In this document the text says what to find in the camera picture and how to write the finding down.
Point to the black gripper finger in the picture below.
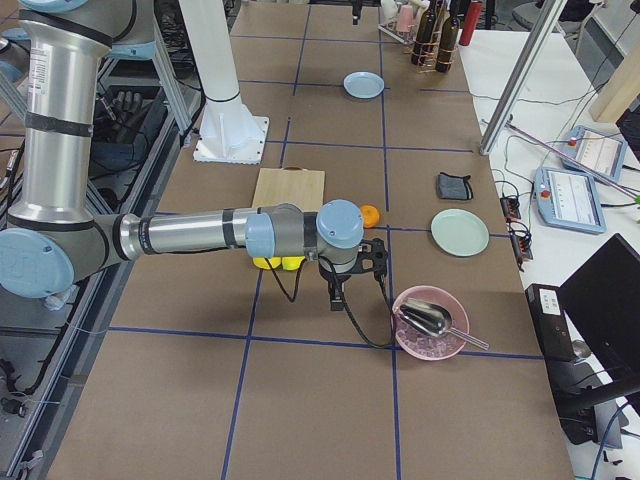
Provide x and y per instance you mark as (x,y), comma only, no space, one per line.
(356,11)

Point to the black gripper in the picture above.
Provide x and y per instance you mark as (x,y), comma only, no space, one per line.
(335,278)

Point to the light blue plate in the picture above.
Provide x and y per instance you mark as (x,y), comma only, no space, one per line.
(363,85)

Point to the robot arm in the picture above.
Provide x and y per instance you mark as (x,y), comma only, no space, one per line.
(52,241)

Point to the green plate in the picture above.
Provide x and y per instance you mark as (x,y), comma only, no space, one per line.
(459,232)

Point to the pink cup upper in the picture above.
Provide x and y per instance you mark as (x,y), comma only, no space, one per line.
(405,19)

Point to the right yellow lemon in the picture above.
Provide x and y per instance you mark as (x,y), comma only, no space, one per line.
(291,263)

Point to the yellow lemon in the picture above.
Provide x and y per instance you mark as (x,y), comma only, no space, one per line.
(291,263)
(267,263)

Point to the green wine bottle middle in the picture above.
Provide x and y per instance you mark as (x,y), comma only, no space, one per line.
(424,32)

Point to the green wine bottle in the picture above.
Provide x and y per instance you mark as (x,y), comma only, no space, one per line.
(424,32)
(448,37)

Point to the left yellow lemon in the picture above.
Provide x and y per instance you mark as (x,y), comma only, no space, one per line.
(267,263)

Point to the orange fruit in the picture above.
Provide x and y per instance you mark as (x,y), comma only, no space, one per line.
(371,216)

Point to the pink bowl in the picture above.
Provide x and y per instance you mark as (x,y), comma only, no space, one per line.
(422,346)

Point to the green wine bottle front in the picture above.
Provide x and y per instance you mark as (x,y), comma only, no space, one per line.
(448,37)

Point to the metal scoop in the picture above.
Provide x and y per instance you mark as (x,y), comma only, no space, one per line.
(435,321)

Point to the red thermos bottle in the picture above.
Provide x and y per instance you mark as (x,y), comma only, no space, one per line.
(471,20)

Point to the bamboo cutting board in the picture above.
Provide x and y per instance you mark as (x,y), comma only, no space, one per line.
(300,187)

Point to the grey folded cloth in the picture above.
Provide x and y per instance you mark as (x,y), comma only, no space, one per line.
(452,187)

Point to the near teach pendant tablet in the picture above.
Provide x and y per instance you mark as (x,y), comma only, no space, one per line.
(568,200)

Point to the teach pendant tablet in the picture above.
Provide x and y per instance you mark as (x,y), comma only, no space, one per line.
(601,152)
(568,200)

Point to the black computer monitor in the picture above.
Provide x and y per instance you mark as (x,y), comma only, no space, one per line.
(601,299)

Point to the far teach pendant tablet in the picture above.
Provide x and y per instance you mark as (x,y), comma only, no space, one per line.
(601,152)

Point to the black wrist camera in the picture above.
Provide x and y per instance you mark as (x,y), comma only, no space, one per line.
(372,258)

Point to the copper wire bottle rack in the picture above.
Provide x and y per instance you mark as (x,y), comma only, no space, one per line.
(430,54)

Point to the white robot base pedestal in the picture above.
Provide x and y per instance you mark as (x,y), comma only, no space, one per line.
(229,132)

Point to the aluminium frame post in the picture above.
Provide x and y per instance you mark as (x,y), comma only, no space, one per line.
(542,28)

